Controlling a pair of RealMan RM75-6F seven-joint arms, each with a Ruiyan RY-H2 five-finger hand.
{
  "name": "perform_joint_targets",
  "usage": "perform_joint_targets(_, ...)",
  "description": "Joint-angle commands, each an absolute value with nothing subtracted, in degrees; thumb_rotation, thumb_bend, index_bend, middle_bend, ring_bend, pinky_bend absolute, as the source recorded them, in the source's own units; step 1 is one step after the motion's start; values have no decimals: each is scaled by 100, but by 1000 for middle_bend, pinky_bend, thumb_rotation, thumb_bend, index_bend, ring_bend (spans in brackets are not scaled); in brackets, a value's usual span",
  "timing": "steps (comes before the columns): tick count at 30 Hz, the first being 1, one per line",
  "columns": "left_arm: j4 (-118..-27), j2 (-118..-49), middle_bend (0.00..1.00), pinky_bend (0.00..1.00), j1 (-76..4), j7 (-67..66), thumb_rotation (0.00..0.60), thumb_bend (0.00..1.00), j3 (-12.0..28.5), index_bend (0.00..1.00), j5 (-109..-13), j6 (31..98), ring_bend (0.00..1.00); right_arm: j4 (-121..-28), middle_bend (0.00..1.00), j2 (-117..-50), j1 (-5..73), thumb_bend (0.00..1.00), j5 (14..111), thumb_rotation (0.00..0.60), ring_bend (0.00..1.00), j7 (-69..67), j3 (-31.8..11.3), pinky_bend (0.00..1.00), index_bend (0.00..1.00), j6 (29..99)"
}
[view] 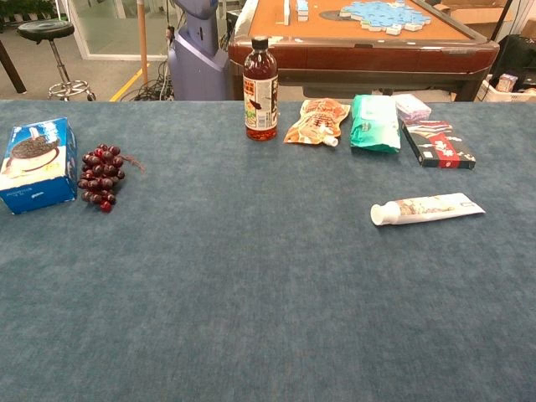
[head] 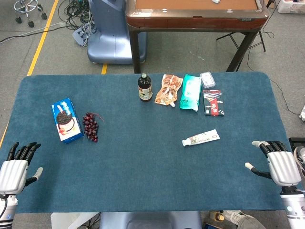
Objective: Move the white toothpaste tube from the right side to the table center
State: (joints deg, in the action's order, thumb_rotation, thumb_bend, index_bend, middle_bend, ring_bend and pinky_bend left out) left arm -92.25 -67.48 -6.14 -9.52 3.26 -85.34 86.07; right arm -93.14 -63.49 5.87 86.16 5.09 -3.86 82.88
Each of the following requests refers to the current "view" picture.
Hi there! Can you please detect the blue mahjong tile cluster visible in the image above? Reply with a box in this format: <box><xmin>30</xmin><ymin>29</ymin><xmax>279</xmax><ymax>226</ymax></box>
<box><xmin>338</xmin><ymin>0</ymin><xmax>432</xmax><ymax>36</ymax></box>

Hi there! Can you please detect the dark red grape bunch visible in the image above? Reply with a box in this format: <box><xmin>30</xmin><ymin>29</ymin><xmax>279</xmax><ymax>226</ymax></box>
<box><xmin>77</xmin><ymin>143</ymin><xmax>146</xmax><ymax>214</ymax></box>

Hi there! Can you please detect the orange spout pouch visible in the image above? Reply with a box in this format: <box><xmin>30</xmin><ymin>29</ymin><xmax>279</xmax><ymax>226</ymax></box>
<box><xmin>283</xmin><ymin>98</ymin><xmax>352</xmax><ymax>148</ymax></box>

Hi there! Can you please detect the black round stool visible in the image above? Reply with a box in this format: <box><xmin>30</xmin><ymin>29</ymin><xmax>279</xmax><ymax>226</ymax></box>
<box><xmin>16</xmin><ymin>19</ymin><xmax>97</xmax><ymax>102</ymax></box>

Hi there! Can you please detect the white plastic basket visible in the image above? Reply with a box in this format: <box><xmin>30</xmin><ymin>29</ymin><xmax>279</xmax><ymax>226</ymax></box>
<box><xmin>477</xmin><ymin>74</ymin><xmax>536</xmax><ymax>103</ymax></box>

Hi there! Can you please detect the black red snack box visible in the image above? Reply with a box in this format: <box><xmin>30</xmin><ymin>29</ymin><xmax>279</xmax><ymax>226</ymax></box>
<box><xmin>400</xmin><ymin>120</ymin><xmax>477</xmax><ymax>170</ymax></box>

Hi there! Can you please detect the wooden pole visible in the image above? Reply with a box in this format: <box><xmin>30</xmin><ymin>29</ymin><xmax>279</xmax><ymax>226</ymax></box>
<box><xmin>137</xmin><ymin>0</ymin><xmax>149</xmax><ymax>87</ymax></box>

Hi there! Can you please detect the brown mahjong table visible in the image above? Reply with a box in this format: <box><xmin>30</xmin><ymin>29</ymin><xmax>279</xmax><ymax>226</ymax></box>
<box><xmin>228</xmin><ymin>0</ymin><xmax>502</xmax><ymax>102</ymax></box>

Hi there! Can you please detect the green wet wipes pack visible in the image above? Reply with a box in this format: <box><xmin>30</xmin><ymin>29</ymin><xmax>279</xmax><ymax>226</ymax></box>
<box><xmin>349</xmin><ymin>94</ymin><xmax>402</xmax><ymax>154</ymax></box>

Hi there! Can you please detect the brown tea bottle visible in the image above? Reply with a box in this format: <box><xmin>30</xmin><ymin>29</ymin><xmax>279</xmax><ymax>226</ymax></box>
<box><xmin>243</xmin><ymin>36</ymin><xmax>280</xmax><ymax>142</ymax></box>

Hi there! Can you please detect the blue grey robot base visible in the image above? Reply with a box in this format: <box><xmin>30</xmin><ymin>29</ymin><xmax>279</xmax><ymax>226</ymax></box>
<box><xmin>167</xmin><ymin>0</ymin><xmax>230</xmax><ymax>101</ymax></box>

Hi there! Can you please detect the white floral print tube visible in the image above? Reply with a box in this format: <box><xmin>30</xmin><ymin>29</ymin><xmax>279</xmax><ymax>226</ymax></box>
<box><xmin>369</xmin><ymin>192</ymin><xmax>487</xmax><ymax>228</ymax></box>

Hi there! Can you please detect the blue table cloth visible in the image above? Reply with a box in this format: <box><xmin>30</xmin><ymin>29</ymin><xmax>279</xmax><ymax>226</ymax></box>
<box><xmin>0</xmin><ymin>99</ymin><xmax>536</xmax><ymax>402</ymax></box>

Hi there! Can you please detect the blue cookie box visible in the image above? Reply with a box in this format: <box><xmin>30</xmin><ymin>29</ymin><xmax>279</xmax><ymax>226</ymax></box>
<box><xmin>0</xmin><ymin>116</ymin><xmax>79</xmax><ymax>215</ymax></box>

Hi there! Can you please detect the black cable bundle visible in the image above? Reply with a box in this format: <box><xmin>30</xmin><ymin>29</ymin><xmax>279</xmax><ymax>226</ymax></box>
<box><xmin>132</xmin><ymin>62</ymin><xmax>175</xmax><ymax>102</ymax></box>

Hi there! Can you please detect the small clear purple pack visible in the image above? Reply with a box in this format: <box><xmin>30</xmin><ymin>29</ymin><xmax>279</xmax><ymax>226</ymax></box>
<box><xmin>394</xmin><ymin>93</ymin><xmax>433</xmax><ymax>124</ymax></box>

